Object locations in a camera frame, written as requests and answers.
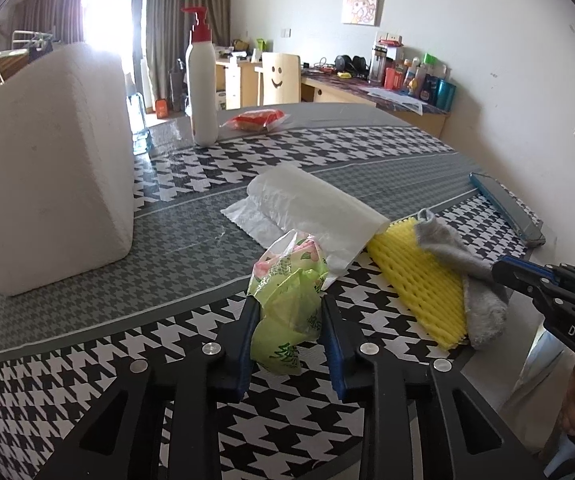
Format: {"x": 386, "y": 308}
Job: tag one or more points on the black headphones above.
{"x": 352, "y": 65}

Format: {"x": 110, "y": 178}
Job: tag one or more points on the white foam box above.
{"x": 47, "y": 170}

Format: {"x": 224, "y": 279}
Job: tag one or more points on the cluster of desk bottles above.
{"x": 417, "y": 77}

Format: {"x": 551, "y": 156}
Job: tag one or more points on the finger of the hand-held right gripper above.
{"x": 522, "y": 272}

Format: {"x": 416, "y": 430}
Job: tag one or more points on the wooden desk with drawers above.
{"x": 232, "y": 85}

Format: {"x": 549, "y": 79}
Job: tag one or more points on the white plastic bag roll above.
{"x": 312, "y": 205}

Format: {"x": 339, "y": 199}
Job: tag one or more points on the clear blue plastic container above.
{"x": 141, "y": 130}

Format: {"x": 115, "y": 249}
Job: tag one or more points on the red snack packet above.
{"x": 255, "y": 120}

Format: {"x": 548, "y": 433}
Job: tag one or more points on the cartoon wall picture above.
{"x": 361, "y": 5}

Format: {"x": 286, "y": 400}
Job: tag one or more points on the smartphone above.
{"x": 505, "y": 205}

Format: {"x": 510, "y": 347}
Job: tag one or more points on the wooden smiley chair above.
{"x": 280, "y": 80}

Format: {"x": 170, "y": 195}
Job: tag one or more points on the wooden desk with patterned cover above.
{"x": 347, "y": 95}

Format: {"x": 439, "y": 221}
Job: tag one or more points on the green plastic bag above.
{"x": 282, "y": 310}

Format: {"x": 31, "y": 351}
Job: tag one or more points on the white pump lotion bottle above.
{"x": 202, "y": 100}

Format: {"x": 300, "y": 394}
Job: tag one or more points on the printed paper sheets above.
{"x": 395, "y": 97}

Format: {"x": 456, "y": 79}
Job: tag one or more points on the grey sock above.
{"x": 482, "y": 305}

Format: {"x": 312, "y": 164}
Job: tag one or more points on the metal bunk bed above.
{"x": 7, "y": 60}

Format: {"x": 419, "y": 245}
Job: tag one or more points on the yellow foam net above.
{"x": 412, "y": 270}

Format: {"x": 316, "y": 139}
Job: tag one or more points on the green carton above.
{"x": 262, "y": 45}

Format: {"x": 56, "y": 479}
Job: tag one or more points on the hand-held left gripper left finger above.
{"x": 243, "y": 370}

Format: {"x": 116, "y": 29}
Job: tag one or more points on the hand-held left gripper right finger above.
{"x": 335, "y": 360}

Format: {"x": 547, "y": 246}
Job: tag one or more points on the glass balcony door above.
{"x": 112, "y": 25}

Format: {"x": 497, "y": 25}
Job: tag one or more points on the orange bag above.
{"x": 161, "y": 109}

